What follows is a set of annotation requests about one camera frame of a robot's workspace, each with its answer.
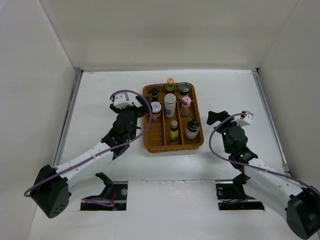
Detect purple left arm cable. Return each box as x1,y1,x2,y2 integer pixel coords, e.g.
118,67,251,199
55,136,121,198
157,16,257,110
23,89,153,207

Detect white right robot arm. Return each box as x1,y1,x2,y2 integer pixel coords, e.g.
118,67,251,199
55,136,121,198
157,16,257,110
206,111,320,240

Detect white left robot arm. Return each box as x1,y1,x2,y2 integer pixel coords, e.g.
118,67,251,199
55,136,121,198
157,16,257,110
24,90,152,219

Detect small black cap bottle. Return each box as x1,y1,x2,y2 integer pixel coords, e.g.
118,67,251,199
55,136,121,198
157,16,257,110
150,87,159,102

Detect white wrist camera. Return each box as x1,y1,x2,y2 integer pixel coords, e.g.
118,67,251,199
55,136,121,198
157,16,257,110
231,110,254,127
110,92,134,110

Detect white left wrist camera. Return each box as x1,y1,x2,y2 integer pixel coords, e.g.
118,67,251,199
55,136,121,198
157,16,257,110
110,92,134,110

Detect silver lid tall jar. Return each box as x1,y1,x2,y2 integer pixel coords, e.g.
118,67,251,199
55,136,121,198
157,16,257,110
164,93,177,118

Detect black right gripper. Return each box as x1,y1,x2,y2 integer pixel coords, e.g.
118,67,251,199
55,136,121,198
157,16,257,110
207,110,246,154

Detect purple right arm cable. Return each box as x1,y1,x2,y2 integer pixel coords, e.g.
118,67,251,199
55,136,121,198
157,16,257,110
208,112,320,196

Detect brown wicker divided tray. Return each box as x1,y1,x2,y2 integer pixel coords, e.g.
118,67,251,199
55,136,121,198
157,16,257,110
142,83,204,153

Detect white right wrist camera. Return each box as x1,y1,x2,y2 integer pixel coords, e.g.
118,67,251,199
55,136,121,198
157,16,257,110
231,110,254,127

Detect black stopper white bottle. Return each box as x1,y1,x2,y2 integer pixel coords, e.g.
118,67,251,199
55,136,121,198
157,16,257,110
185,119,200,140

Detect black cap salt grinder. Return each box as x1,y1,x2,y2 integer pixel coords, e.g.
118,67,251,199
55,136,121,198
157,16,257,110
178,82,191,101

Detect yellow label brown bottle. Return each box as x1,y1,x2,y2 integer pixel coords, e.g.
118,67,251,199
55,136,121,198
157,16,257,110
169,120,179,141

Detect white lid brown jar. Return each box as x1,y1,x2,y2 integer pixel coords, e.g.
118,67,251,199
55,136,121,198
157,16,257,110
150,101,162,121

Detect yellow cap sauce bottle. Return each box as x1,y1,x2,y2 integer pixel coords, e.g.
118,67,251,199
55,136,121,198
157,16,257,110
165,77,175,94

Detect pink lid spice jar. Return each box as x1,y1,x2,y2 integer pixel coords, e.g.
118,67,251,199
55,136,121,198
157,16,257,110
180,96,192,117

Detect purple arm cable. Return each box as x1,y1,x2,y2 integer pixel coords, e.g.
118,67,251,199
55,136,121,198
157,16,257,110
208,112,320,196
23,89,153,207

